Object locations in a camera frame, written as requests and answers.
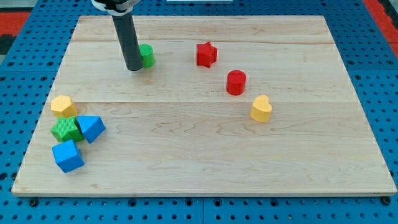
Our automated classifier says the red cylinder block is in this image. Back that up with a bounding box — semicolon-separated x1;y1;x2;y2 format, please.
226;70;246;96

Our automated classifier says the blue cube block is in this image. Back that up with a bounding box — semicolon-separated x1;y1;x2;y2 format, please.
52;140;85;173

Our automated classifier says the green cylinder block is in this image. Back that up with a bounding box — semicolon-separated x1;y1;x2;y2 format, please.
139;44;155;68

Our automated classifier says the blue triangle block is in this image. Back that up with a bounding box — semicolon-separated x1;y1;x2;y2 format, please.
77;115;106;143

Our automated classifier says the white black rod mount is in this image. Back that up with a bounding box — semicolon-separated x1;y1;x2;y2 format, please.
91;0;141;16

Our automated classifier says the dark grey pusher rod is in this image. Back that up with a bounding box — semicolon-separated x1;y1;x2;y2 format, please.
112;12;143;71

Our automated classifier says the red star block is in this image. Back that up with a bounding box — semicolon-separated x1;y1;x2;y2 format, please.
196;42;218;68

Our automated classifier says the wooden board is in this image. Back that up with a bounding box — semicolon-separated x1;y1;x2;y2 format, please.
12;16;397;197

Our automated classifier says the green star block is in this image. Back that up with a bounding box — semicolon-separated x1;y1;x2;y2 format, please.
50;116;84;142

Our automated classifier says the yellow hexagon block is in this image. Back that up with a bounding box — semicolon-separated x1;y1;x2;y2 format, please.
50;95;78;118

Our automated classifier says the yellow heart block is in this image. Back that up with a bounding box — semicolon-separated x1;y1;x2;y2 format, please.
250;95;272;123

